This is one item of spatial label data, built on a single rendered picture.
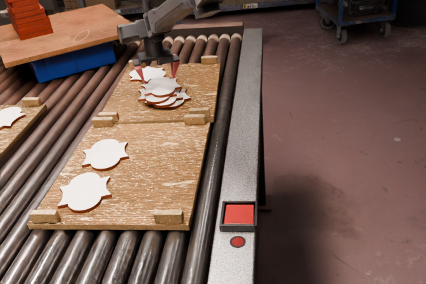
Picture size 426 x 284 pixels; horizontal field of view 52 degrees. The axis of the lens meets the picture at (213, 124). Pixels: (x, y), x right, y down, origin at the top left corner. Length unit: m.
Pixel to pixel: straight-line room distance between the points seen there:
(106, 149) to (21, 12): 0.83
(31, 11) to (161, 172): 1.00
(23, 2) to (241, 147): 1.06
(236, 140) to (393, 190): 1.47
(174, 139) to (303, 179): 1.45
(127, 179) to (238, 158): 0.28
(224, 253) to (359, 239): 1.40
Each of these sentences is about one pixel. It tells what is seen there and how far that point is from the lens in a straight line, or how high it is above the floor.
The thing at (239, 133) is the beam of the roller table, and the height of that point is 0.92.
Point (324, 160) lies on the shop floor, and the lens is 2.68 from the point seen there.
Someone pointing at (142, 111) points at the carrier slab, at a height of 0.94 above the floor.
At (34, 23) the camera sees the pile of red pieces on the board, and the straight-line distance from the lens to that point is 1.86.
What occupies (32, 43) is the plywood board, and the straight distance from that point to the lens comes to 1.81.
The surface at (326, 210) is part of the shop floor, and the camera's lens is 2.34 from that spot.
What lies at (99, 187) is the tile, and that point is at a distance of 1.05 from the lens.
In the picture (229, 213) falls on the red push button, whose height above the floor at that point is 0.93.
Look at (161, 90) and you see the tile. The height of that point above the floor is 0.98.
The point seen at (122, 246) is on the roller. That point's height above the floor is 0.92.
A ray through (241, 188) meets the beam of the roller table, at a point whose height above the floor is 0.91.
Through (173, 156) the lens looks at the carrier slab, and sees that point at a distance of 1.11.
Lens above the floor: 1.55
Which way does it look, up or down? 30 degrees down
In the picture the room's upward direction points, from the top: 6 degrees counter-clockwise
